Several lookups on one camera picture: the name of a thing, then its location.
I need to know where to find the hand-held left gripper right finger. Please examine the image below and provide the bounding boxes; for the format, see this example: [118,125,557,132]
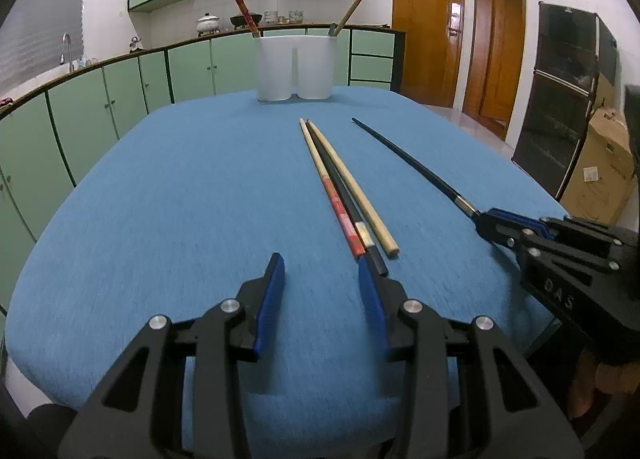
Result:
[357,259,586,459]

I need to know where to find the white two-compartment utensil holder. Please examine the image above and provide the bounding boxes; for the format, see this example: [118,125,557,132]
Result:
[256,35,336,102]

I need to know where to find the black glass-front cabinet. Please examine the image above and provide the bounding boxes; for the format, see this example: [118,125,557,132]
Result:
[511,1,620,200]

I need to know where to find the flat cardboard sheet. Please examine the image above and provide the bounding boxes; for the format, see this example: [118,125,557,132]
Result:
[595,72,617,112]

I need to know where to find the grey window blind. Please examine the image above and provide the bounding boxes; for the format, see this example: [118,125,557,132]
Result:
[0,0,86,105]

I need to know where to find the dark brown chopstick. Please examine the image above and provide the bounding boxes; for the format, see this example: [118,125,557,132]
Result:
[305,119,390,276]

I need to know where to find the black chopstick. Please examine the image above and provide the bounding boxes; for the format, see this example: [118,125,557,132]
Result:
[351,116,481,218]

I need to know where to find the blue tablecloth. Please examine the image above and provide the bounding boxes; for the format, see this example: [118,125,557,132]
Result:
[4,86,571,445]

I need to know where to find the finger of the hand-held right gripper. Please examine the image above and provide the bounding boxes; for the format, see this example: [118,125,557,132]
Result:
[474,213,543,261]
[487,208,566,240]

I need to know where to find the person's right hand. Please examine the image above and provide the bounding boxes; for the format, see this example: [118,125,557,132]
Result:
[565,349,640,420]

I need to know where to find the beige wooden chopstick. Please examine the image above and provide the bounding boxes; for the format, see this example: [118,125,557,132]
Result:
[306,119,401,258]
[334,0,365,37]

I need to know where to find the closed wooden door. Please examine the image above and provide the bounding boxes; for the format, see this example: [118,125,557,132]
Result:
[391,0,466,110]

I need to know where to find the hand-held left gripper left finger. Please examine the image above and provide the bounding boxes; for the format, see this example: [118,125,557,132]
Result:
[60,253,286,459]

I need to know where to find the open wooden door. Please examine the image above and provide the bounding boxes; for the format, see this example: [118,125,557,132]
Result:
[460,0,527,140]

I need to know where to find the tall cardboard box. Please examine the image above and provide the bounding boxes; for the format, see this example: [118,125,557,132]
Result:
[559,106,636,230]

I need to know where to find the person's dark pants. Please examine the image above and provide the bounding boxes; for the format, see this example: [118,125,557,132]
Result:
[0,379,81,459]

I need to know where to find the red-tipped wooden chopstick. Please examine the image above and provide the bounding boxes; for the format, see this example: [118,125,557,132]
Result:
[232,0,261,38]
[299,118,367,258]

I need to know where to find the black wok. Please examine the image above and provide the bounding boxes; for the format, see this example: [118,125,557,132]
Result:
[229,12,263,30]

